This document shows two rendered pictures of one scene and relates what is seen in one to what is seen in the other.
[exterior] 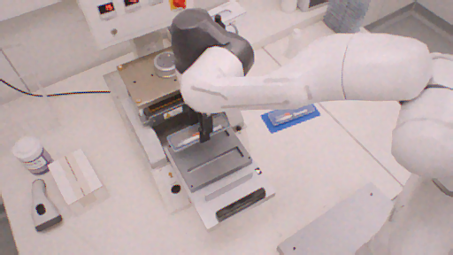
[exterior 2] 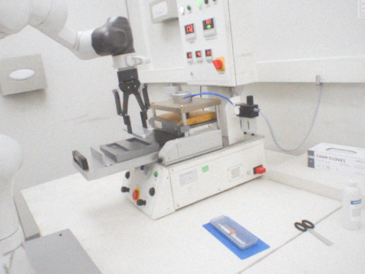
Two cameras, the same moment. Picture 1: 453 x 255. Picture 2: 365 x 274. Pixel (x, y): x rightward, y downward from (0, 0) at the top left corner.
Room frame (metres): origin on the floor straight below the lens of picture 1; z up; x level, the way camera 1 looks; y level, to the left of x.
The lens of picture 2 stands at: (0.76, -1.12, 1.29)
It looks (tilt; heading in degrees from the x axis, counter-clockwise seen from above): 14 degrees down; 91
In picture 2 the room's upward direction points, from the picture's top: 8 degrees counter-clockwise
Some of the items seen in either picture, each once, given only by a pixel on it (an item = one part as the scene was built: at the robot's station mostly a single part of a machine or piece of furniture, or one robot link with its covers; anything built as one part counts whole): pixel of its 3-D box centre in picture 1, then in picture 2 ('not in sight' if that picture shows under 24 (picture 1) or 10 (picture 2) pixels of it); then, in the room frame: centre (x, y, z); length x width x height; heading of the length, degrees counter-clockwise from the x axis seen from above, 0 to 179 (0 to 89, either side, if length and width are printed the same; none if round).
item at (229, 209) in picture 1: (241, 204); (80, 158); (0.38, -0.04, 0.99); 0.15 x 0.02 x 0.04; 119
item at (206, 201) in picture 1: (217, 168); (117, 154); (0.50, 0.03, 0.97); 0.30 x 0.22 x 0.08; 29
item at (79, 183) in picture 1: (79, 181); not in sight; (0.55, 0.50, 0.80); 0.19 x 0.13 x 0.09; 33
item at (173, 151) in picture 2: (220, 98); (189, 146); (0.77, 0.02, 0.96); 0.26 x 0.05 x 0.07; 29
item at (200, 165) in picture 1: (209, 154); (128, 148); (0.54, 0.05, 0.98); 0.20 x 0.17 x 0.03; 119
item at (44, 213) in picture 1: (40, 202); not in sight; (0.48, 0.61, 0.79); 0.20 x 0.08 x 0.08; 33
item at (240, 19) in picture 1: (220, 20); (342, 158); (1.35, 0.02, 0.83); 0.23 x 0.12 x 0.07; 126
